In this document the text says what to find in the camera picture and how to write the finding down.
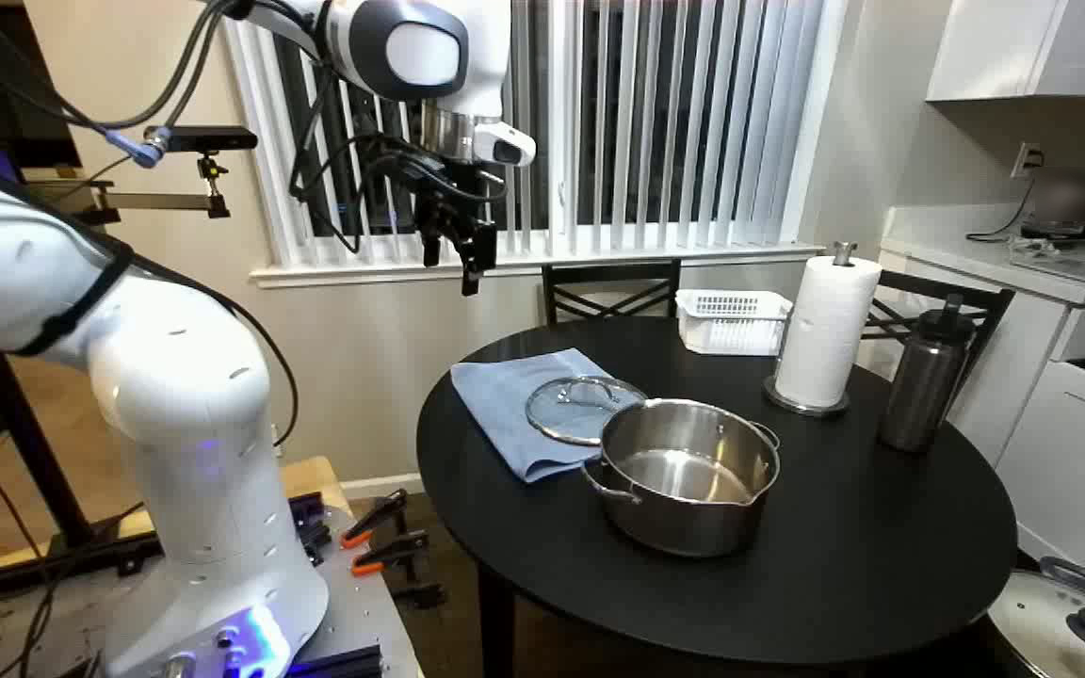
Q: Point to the white round appliance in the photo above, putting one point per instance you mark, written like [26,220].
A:
[1073,625]

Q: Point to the white paper towel roll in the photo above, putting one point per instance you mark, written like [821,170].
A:
[826,332]

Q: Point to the white vertical window blinds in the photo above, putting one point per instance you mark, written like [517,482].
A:
[667,127]

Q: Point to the white plastic basket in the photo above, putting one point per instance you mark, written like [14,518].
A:
[733,322]

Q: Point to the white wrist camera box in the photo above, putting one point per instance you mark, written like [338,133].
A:
[505,145]

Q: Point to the round glass pot lid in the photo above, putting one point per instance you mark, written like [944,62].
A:
[573,409]

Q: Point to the stainless steel pot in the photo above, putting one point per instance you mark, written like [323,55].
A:
[686,503]

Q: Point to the black coffee maker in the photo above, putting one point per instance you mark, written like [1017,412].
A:
[1073,210]

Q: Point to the black monitor stand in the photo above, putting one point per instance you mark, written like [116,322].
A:
[37,459]

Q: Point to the white wall outlet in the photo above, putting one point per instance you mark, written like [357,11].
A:
[1032,161]

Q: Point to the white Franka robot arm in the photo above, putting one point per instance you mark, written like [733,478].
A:
[190,415]

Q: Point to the blue cloth towel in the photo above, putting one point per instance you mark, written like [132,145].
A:
[505,409]

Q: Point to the robot mounting platform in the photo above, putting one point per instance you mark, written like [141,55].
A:
[367,617]

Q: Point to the white upper kitchen cabinet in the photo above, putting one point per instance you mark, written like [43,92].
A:
[1033,52]

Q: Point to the white kitchen counter cabinet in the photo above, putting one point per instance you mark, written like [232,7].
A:
[1073,415]

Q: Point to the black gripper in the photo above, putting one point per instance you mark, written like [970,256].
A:
[459,200]

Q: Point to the steel tumbler bottle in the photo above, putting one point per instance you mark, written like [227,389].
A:
[921,389]

